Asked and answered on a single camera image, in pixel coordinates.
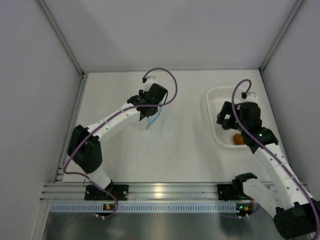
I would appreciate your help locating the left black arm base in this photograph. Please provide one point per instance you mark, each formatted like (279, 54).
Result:
(110, 192)

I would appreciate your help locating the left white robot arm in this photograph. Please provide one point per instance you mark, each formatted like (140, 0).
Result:
(85, 147)

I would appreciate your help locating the clear zip top bag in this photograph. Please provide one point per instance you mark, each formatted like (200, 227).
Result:
(146, 123)

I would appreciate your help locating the orange fake food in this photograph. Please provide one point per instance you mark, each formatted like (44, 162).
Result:
(238, 139)

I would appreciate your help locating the white slotted cable duct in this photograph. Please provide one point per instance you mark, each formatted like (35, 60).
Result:
(136, 207)

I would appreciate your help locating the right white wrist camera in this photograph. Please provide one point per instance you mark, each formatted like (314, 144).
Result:
(249, 96)

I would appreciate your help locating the aluminium mounting rail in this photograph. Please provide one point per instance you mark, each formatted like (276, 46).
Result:
(136, 192)

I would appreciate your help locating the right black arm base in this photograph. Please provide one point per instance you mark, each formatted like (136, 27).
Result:
(227, 192)

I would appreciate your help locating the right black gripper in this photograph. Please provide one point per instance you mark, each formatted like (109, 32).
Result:
(226, 110)

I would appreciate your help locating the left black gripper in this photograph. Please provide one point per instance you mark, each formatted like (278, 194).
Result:
(141, 93)

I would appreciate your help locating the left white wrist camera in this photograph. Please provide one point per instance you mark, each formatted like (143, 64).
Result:
(149, 81)

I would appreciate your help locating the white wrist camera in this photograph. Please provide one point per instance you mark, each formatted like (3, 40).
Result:
(249, 96)
(149, 81)

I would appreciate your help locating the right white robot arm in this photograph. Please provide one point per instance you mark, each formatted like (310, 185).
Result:
(293, 209)

